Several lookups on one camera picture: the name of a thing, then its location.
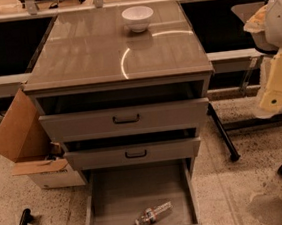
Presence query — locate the grey drawer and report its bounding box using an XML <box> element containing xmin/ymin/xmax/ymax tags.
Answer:
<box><xmin>85</xmin><ymin>160</ymin><xmax>205</xmax><ymax>225</ymax></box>
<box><xmin>64</xmin><ymin>138</ymin><xmax>200</xmax><ymax>170</ymax></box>
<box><xmin>39</xmin><ymin>98</ymin><xmax>208</xmax><ymax>143</ymax></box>

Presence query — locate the grey drawer cabinet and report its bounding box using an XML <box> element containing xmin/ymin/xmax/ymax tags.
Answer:
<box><xmin>15</xmin><ymin>0</ymin><xmax>225</xmax><ymax>184</ymax></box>

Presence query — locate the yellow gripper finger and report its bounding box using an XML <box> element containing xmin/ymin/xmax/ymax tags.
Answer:
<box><xmin>257</xmin><ymin>48</ymin><xmax>282</xmax><ymax>115</ymax></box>
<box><xmin>244</xmin><ymin>6</ymin><xmax>267</xmax><ymax>33</ymax></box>

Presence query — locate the clear plastic water bottle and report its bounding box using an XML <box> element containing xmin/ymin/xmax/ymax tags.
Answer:
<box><xmin>134</xmin><ymin>201</ymin><xmax>173</xmax><ymax>225</ymax></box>

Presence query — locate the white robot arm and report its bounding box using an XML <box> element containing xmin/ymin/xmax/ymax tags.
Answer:
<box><xmin>244</xmin><ymin>0</ymin><xmax>282</xmax><ymax>119</ymax></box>

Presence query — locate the black chair with frame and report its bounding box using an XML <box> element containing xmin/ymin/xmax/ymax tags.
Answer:
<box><xmin>196</xmin><ymin>0</ymin><xmax>282</xmax><ymax>164</ymax></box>

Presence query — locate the top grey drawer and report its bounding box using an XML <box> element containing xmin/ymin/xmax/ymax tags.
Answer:
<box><xmin>39</xmin><ymin>98</ymin><xmax>208</xmax><ymax>143</ymax></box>

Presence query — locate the white ceramic bowl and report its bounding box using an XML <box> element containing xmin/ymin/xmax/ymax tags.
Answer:
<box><xmin>122</xmin><ymin>6</ymin><xmax>154</xmax><ymax>33</ymax></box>

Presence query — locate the middle grey drawer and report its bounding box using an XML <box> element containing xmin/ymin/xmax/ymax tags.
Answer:
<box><xmin>64</xmin><ymin>138</ymin><xmax>200</xmax><ymax>170</ymax></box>

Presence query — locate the brown cardboard box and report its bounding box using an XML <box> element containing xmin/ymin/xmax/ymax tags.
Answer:
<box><xmin>0</xmin><ymin>90</ymin><xmax>86</xmax><ymax>189</ymax></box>

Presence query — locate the bottom grey drawer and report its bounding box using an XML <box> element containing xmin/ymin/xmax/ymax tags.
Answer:
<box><xmin>85</xmin><ymin>160</ymin><xmax>205</xmax><ymax>225</ymax></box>

